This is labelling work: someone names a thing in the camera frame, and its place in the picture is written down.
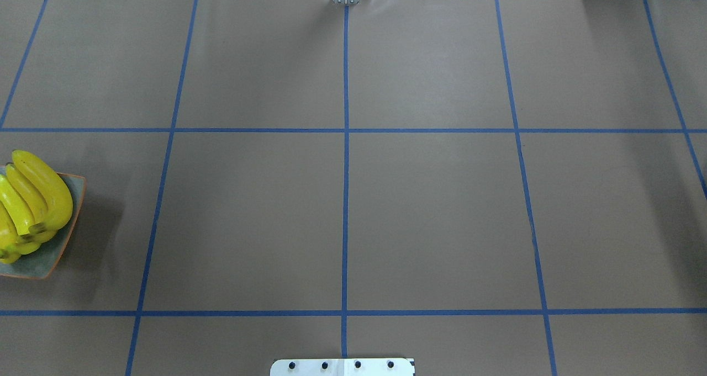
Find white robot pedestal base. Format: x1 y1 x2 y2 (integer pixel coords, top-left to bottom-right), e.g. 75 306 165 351
270 357 416 375

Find yellow banana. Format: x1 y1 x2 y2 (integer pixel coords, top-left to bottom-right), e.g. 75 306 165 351
11 149 73 235
1 174 41 256
1 204 21 264
4 163 56 245

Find square blue-green ceramic plate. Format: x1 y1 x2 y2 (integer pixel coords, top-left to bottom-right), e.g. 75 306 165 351
1 173 87 280

